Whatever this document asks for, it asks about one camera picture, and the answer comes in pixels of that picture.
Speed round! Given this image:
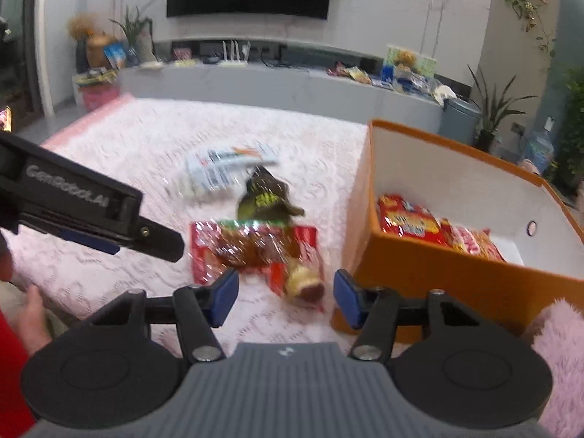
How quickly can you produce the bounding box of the grey trash bin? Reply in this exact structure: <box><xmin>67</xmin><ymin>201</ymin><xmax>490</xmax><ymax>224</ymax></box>
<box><xmin>438</xmin><ymin>98</ymin><xmax>482</xmax><ymax>145</ymax></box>

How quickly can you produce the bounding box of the brown gourd vase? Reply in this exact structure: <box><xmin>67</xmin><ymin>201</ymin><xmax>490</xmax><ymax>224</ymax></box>
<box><xmin>86</xmin><ymin>34</ymin><xmax>117</xmax><ymax>68</ymax></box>

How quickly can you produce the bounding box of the white wifi router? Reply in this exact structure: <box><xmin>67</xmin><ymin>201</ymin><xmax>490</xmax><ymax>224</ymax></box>
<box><xmin>218</xmin><ymin>40</ymin><xmax>251</xmax><ymax>67</ymax></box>

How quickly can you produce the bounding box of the potted snake plant right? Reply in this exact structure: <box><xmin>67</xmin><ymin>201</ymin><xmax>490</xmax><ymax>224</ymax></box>
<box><xmin>467</xmin><ymin>66</ymin><xmax>537</xmax><ymax>153</ymax></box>

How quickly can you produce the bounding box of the red noodle snack bag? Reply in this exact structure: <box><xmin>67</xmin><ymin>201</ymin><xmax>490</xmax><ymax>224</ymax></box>
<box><xmin>377</xmin><ymin>195</ymin><xmax>447</xmax><ymax>246</ymax></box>

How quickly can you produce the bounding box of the green ivy plant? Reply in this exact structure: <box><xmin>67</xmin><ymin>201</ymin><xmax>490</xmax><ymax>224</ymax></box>
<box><xmin>545</xmin><ymin>60</ymin><xmax>583</xmax><ymax>199</ymax></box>

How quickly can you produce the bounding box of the red MiMi shrimp stick bag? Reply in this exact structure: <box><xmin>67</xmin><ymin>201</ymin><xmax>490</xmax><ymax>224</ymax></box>
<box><xmin>439</xmin><ymin>219</ymin><xmax>505</xmax><ymax>262</ymax></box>

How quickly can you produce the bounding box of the blue water jug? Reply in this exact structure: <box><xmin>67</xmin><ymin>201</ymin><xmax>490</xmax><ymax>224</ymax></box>
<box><xmin>522</xmin><ymin>117</ymin><xmax>554</xmax><ymax>175</ymax></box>

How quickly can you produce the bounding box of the person left hand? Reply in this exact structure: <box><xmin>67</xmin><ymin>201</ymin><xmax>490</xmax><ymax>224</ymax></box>
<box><xmin>1</xmin><ymin>236</ymin><xmax>53</xmax><ymax>357</ymax></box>

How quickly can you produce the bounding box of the brown teddy bear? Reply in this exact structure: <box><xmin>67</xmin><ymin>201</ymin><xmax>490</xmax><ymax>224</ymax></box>
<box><xmin>393</xmin><ymin>50</ymin><xmax>418</xmax><ymax>72</ymax></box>

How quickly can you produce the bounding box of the black green snack packet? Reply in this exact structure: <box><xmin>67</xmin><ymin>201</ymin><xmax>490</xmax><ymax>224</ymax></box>
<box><xmin>237</xmin><ymin>166</ymin><xmax>305</xmax><ymax>223</ymax></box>

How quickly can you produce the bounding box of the pink storage basket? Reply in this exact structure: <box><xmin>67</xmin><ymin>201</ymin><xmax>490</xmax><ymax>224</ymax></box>
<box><xmin>79</xmin><ymin>83</ymin><xmax>121</xmax><ymax>112</ymax></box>

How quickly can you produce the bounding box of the grey TV console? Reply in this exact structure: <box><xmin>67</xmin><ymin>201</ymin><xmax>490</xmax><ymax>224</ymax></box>
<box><xmin>119</xmin><ymin>64</ymin><xmax>442</xmax><ymax>134</ymax></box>

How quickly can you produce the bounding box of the white spicy strip packet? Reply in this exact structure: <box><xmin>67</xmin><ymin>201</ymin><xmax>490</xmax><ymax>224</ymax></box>
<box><xmin>162</xmin><ymin>142</ymin><xmax>279</xmax><ymax>203</ymax></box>

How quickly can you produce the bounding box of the potted plant left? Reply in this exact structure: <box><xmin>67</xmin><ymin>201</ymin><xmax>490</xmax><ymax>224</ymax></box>
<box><xmin>110</xmin><ymin>1</ymin><xmax>157</xmax><ymax>66</ymax></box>

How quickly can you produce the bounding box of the white lace tablecloth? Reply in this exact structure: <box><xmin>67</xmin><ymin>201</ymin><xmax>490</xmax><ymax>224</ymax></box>
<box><xmin>1</xmin><ymin>98</ymin><xmax>367</xmax><ymax>343</ymax></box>

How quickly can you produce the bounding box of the red clear braised meat pack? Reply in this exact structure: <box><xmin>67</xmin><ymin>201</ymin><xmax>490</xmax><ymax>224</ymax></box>
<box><xmin>189</xmin><ymin>220</ymin><xmax>324</xmax><ymax>287</ymax></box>

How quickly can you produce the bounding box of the clear pastry bun pack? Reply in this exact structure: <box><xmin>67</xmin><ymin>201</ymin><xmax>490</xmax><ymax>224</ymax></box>
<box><xmin>268</xmin><ymin>257</ymin><xmax>326</xmax><ymax>308</ymax></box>

